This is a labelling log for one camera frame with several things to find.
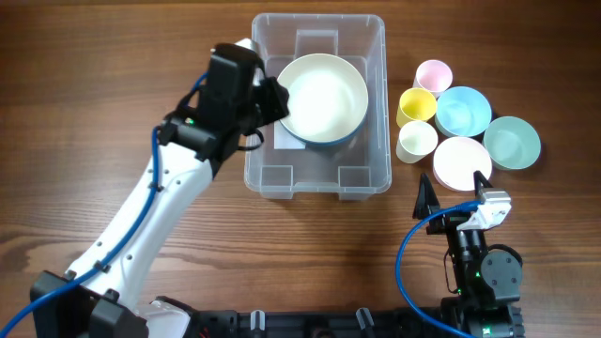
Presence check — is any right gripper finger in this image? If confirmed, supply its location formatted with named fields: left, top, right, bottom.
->
left=412, top=173, right=440, bottom=220
left=473, top=171, right=492, bottom=195

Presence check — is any pink small bowl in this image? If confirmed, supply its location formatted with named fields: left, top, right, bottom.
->
left=433, top=136, right=493, bottom=192

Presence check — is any green small bowl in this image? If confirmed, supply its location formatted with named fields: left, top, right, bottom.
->
left=483, top=116, right=542, bottom=171

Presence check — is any cream large bowl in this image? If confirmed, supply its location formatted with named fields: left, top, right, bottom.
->
left=278, top=54, right=369, bottom=142

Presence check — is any dark blue bowl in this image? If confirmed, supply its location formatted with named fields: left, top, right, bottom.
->
left=279, top=117, right=366, bottom=146

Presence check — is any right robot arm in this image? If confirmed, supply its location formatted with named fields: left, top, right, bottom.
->
left=413, top=171, right=525, bottom=338

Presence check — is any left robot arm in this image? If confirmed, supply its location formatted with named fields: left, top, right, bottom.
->
left=24, top=38, right=288, bottom=337

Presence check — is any clear plastic storage container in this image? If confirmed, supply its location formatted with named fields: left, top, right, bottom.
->
left=244, top=13, right=392, bottom=200

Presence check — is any cream cup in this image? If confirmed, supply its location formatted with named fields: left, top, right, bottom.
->
left=396, top=121, right=439, bottom=163

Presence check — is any light blue small bowl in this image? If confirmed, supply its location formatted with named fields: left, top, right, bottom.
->
left=435, top=86, right=492, bottom=137

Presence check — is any yellow cup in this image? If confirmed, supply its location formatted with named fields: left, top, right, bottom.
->
left=396, top=87, right=438, bottom=128

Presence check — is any pink cup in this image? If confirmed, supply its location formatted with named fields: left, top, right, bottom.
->
left=413, top=59, right=454, bottom=98

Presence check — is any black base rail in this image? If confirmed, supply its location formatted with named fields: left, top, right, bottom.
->
left=187, top=307, right=525, bottom=338

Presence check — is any left blue cable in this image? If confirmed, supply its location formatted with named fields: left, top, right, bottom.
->
left=0, top=72, right=209, bottom=338

